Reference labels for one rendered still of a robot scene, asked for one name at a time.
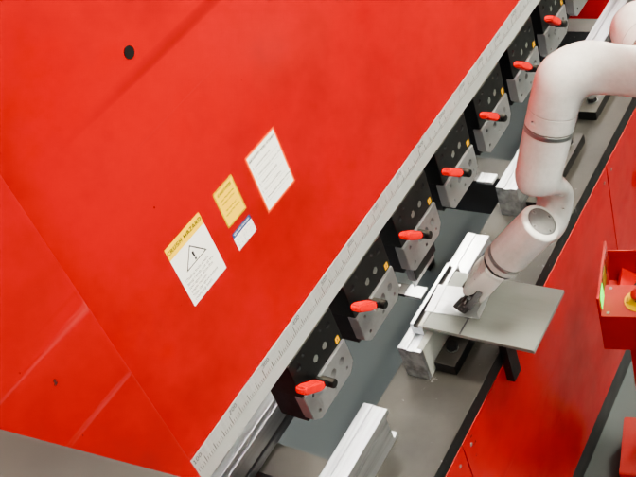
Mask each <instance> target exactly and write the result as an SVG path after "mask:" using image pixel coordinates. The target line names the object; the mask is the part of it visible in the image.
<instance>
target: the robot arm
mask: <svg viewBox="0 0 636 477"><path fill-rule="evenodd" d="M609 35H610V39H611V43H608V42H602V41H594V40H588V41H579V42H575V43H572V44H567V45H565V46H563V47H561V48H559V49H558V50H556V51H554V52H553V53H551V54H550V55H548V56H547V57H546V58H545V59H544V60H543V61H542V62H541V63H540V65H539V67H538V69H537V71H536V74H535V76H534V79H533V84H532V88H531V93H530V98H529V102H528V106H527V111H526V116H525V120H524V125H523V130H522V135H521V144H520V149H519V154H518V159H517V164H516V169H515V181H516V184H517V187H518V189H519V190H520V191H521V192H522V193H523V194H525V195H527V196H531V197H537V202H536V205H529V206H527V207H525V208H524V209H523V210H522V212H521V213H520V214H519V215H518V216H517V217H516V218H515V219H514V220H513V221H512V222H510V223H509V224H508V226H507V227H506V228H505V229H504V230H503V231H502V232H501V234H500V235H499V236H497V237H496V238H495V239H494V240H493V241H492V242H491V243H490V244H489V245H488V246H487V248H486V251H485V254H484V255H483V256H482V257H480V258H479V259H478V260H477V261H476V262H475V264H474V265H473V267H472V269H471V271H470V273H469V275H468V279H467V281H466V282H465V283H464V284H463V285H462V288H463V294H464V295H465V296H464V297H461V298H460V299H459V300H458V301H457V302H456V303H455V304H454V305H453V307H454V308H455V309H457V310H459V311H460V312H462V313H464V314H465V313H467V312H468V311H469V310H471V309H472V308H473V307H474V305H475V304H476V302H477V301H478V303H482V302H484V301H485V300H486V299H487V298H488V297H489V296H490V295H491V294H492V293H493V292H494V291H495V290H496V289H497V287H498V286H499V285H500V284H501V283H502V282H503V281H504V279H507V278H512V277H515V276H516V275H517V274H519V273H520V272H521V271H522V270H523V269H524V268H525V267H526V266H527V265H528V264H529V263H530V262H531V261H532V260H533V259H534V258H536V257H537V256H538V255H539V254H540V253H541V252H542V251H543V250H544V249H545V248H546V247H548V246H549V245H550V244H552V243H553V242H555V241H556V240H558V239H559V238H560V237H561V236H562V235H563V233H564V232H565V230H566V228H567V226H568V223H569V220H570V217H571V214H572V210H573V205H574V191H573V188H572V186H571V185H570V183H569V182H568V181H567V180H566V179H565V178H564V177H563V176H562V175H563V171H564V168H565V164H566V160H567V156H568V153H569V149H570V146H571V142H572V138H573V134H574V127H575V123H576V120H577V116H578V112H579V108H580V104H581V102H582V100H583V99H584V98H585V97H587V96H591V95H610V96H620V97H636V0H635V1H631V2H629V3H627V4H625V5H623V6H622V7H621V8H620V9H619V10H618V11H617V12H616V13H615V15H614V16H613V18H612V20H611V23H610V27H609ZM468 296H470V297H471V298H470V300H468Z"/></svg>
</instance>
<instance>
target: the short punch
mask: <svg viewBox="0 0 636 477"><path fill-rule="evenodd" d="M434 252H435V247H434V244H433V245H432V246H431V248H430V250H429V251H428V253H427V254H426V255H425V257H424V258H423V260H422V261H421V263H420V264H419V266H418V268H417V269H416V270H406V274H407V276H408V279H409V280H410V281H413V284H414V287H416V285H417V283H418V282H419V280H420V279H421V277H422V275H423V274H424V273H425V272H426V270H427V268H428V267H429V265H430V264H431V262H432V260H433V258H434Z"/></svg>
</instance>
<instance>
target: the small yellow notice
mask: <svg viewBox="0 0 636 477"><path fill-rule="evenodd" d="M213 197H214V200H215V202H216V204H217V206H218V208H219V210H220V212H221V214H222V216H223V218H224V220H225V222H226V224H227V226H228V228H230V227H231V225H232V224H233V223H234V222H235V221H236V219H237V218H238V217H239V216H240V214H241V213H242V212H243V211H244V210H245V208H246V206H245V204H244V201H243V199H242V198H241V196H240V194H239V190H238V188H237V186H236V184H235V182H234V180H233V177H232V175H231V174H230V175H229V177H228V178H227V179H226V180H225V181H224V182H223V184H222V185H221V186H220V187H219V188H218V189H217V191H216V192H215V193H214V194H213Z"/></svg>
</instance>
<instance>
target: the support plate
mask: <svg viewBox="0 0 636 477"><path fill-rule="evenodd" d="M468 275H469V274H467V273H461V272H455V273H454V275H453V276H452V278H451V280H450V282H449V284H448V285H447V286H453V287H461V288H462V285H463V284H464V283H465V282H466V281H467V279H468ZM564 293H565V292H564V290H558V289H552V288H547V287H542V286H536V285H531V284H525V283H520V282H515V281H509V280H503V282H502V283H501V284H500V285H499V286H498V287H497V289H496V290H495V291H494V292H493V293H492V294H491V295H490V296H489V297H488V300H487V302H486V305H485V308H484V310H483V312H482V314H481V316H480V319H475V318H469V319H468V322H467V323H466V325H465V327H464V329H463V331H462V332H461V334H460V335H459V332H460V331H461V329H462V327H463V325H464V323H465V322H466V320H467V318H465V317H461V316H454V315H448V314H441V313H434V312H431V313H430V315H429V317H428V318H427V320H426V322H425V323H424V325H423V329H426V330H429V331H434V332H438V333H443V334H447V335H451V336H456V337H460V338H465V339H469V340H473V341H477V342H482V343H486V344H491V345H498V346H502V347H507V348H511V349H516V350H519V351H524V352H528V353H533V354H535V353H536V351H537V349H538V347H539V344H540V342H541V340H542V338H543V336H544V334H545V332H546V330H547V327H548V326H549V324H550V322H551V320H552V318H553V316H554V314H555V312H556V310H557V307H558V305H559V303H560V301H561V299H562V297H563V295H564Z"/></svg>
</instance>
